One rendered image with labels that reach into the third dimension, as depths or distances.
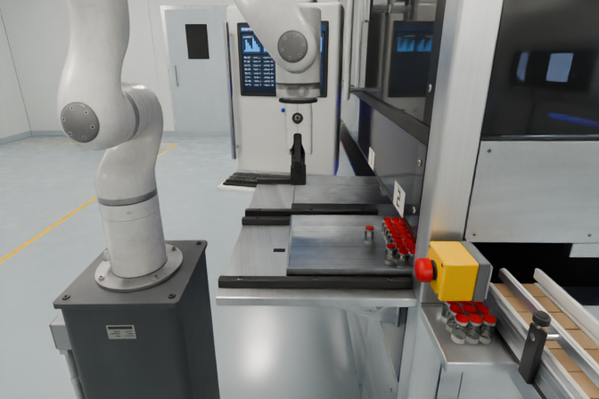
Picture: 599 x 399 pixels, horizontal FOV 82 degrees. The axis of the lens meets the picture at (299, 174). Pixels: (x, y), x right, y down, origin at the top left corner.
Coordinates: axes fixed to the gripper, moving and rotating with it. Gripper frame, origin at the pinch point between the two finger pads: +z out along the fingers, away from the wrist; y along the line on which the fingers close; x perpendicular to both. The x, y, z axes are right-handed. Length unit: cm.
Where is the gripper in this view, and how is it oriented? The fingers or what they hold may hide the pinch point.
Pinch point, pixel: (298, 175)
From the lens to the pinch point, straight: 70.8
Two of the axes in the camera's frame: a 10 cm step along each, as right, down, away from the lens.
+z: 0.0, 9.5, 3.1
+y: 0.2, -3.1, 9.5
